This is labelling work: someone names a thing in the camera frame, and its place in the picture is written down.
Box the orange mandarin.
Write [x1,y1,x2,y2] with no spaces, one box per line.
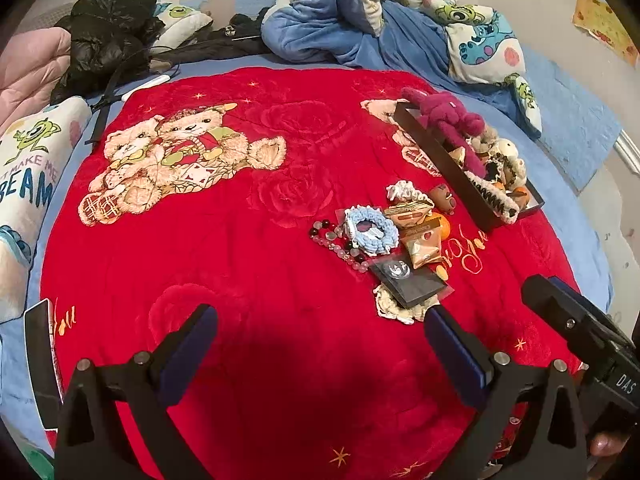
[509,186,530,210]
[426,212,451,240]

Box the brown capybara squishy toy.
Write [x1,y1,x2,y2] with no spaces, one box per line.
[427,183,457,214]

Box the blue crochet scrunchie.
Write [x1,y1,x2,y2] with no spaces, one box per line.
[344,206,399,257]

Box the white crochet scrunchie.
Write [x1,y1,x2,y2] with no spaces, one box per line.
[386,180,431,204]

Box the bead bracelet pink black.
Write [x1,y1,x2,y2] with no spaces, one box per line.
[308,219,370,273]

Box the person right hand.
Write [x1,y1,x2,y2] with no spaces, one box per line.
[589,432,629,457]

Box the black smartphone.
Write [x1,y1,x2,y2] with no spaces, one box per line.
[24,299,62,431]

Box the orange mandarin in tray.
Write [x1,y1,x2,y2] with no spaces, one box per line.
[509,186,530,210]

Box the cream crochet coaster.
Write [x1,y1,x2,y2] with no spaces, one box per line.
[373,285,439,325]

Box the white fuzzy hair claw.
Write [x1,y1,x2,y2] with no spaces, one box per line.
[464,171,521,224]

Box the white plush bunny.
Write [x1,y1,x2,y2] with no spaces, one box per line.
[485,139,527,191]

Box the monster scream pillow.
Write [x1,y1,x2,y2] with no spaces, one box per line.
[0,96,92,322]

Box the red teddy bear blanket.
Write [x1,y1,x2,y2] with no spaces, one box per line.
[40,66,584,480]

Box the magenta plush bear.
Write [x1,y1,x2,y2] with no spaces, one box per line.
[401,87,486,178]

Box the dark rectangular tray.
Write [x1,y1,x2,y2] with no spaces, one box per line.
[394,99,544,230]

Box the pink quilted jacket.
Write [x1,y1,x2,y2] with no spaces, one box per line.
[1,27,72,133]

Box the blue monster print comforter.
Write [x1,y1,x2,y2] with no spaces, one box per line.
[262,0,542,140]

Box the black puffer jacket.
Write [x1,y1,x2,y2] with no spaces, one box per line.
[50,0,164,104]

